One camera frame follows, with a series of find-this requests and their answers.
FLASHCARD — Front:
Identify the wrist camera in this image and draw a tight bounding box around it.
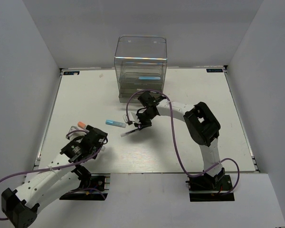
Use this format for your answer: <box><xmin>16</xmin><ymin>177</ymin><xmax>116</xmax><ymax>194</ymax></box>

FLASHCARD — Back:
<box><xmin>123</xmin><ymin>112</ymin><xmax>140</xmax><ymax>125</ymax></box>
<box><xmin>66</xmin><ymin>126</ymin><xmax>82</xmax><ymax>139</ymax></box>

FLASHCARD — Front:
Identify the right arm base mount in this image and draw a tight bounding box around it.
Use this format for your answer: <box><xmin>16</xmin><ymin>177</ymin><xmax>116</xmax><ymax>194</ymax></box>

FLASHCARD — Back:
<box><xmin>186</xmin><ymin>175</ymin><xmax>235</xmax><ymax>202</ymax></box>

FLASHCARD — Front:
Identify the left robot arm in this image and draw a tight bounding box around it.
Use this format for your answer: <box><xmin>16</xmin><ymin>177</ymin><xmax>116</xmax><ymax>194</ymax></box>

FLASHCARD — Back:
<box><xmin>1</xmin><ymin>125</ymin><xmax>108</xmax><ymax>228</ymax></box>

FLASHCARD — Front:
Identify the right blue corner label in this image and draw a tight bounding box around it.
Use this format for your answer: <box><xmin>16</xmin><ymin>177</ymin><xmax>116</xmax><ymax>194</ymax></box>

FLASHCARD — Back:
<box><xmin>206</xmin><ymin>68</ymin><xmax>223</xmax><ymax>73</ymax></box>

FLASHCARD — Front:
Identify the orange capped highlighter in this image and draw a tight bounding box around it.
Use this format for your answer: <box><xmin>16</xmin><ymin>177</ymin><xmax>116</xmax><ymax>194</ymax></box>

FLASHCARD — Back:
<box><xmin>77</xmin><ymin>122</ymin><xmax>87</xmax><ymax>130</ymax></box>

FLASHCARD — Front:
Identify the blue capped highlighter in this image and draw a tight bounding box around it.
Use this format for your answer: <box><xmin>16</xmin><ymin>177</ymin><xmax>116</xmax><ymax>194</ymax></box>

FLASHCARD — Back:
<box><xmin>105</xmin><ymin>120</ymin><xmax>126</xmax><ymax>128</ymax></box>

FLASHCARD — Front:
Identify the purple gel pen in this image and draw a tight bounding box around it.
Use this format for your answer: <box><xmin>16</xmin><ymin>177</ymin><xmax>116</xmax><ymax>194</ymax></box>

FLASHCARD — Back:
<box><xmin>120</xmin><ymin>128</ymin><xmax>140</xmax><ymax>137</ymax></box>

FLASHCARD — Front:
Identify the purple cable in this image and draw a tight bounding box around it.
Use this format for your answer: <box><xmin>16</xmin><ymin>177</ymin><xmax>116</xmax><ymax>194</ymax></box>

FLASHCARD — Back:
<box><xmin>0</xmin><ymin>135</ymin><xmax>109</xmax><ymax>220</ymax></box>
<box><xmin>125</xmin><ymin>89</ymin><xmax>240</xmax><ymax>195</ymax></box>

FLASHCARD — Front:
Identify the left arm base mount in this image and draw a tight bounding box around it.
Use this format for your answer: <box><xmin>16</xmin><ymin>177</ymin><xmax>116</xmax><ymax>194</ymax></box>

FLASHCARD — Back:
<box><xmin>59</xmin><ymin>174</ymin><xmax>110</xmax><ymax>201</ymax></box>

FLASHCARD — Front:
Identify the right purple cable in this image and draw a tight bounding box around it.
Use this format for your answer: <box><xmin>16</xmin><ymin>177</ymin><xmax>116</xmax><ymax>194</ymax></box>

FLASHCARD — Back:
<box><xmin>125</xmin><ymin>89</ymin><xmax>240</xmax><ymax>195</ymax></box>

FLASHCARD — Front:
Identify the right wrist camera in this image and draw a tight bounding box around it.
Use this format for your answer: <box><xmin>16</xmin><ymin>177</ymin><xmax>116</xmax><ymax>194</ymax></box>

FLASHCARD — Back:
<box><xmin>123</xmin><ymin>112</ymin><xmax>140</xmax><ymax>125</ymax></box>

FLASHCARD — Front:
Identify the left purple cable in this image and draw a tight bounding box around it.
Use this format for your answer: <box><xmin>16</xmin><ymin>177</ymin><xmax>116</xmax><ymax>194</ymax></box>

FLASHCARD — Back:
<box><xmin>0</xmin><ymin>135</ymin><xmax>109</xmax><ymax>220</ymax></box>

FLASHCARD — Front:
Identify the clear acrylic drawer organizer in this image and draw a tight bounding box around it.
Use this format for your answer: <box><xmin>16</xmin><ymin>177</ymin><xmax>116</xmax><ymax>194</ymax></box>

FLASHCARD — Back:
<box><xmin>114</xmin><ymin>35</ymin><xmax>168</xmax><ymax>103</ymax></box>

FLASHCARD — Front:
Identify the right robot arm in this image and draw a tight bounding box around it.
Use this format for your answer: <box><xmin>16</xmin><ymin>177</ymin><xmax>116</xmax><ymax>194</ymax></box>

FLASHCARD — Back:
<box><xmin>131</xmin><ymin>91</ymin><xmax>225</xmax><ymax>190</ymax></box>

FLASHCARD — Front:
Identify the blue corner label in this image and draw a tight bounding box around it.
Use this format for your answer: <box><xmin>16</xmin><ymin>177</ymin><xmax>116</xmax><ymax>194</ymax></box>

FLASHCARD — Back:
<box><xmin>206</xmin><ymin>68</ymin><xmax>223</xmax><ymax>73</ymax></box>
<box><xmin>63</xmin><ymin>71</ymin><xmax>80</xmax><ymax>76</ymax></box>

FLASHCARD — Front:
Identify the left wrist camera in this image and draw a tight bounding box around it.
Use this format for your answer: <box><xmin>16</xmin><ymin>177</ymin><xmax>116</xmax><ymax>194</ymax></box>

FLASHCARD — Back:
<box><xmin>66</xmin><ymin>126</ymin><xmax>82</xmax><ymax>139</ymax></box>

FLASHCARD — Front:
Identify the left blue corner label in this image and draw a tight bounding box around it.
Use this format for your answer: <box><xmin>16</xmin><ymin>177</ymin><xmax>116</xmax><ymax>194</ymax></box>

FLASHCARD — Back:
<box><xmin>63</xmin><ymin>71</ymin><xmax>80</xmax><ymax>76</ymax></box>

